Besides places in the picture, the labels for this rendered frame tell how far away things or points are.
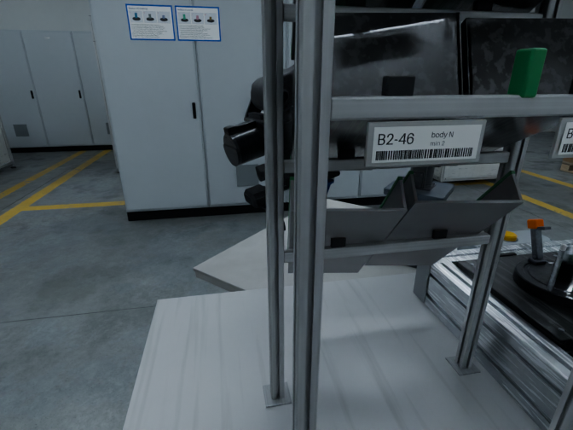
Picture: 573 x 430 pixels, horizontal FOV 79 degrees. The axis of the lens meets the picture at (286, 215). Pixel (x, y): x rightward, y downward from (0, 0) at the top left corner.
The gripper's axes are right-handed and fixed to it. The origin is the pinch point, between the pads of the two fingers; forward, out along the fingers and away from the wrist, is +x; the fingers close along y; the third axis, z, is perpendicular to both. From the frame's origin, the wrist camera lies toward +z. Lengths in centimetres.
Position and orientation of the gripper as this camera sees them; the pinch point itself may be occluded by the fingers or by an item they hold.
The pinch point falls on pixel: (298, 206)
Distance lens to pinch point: 69.2
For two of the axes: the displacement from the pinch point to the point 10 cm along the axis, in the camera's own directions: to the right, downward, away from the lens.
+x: 2.4, 8.9, 3.9
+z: -4.1, -2.7, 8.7
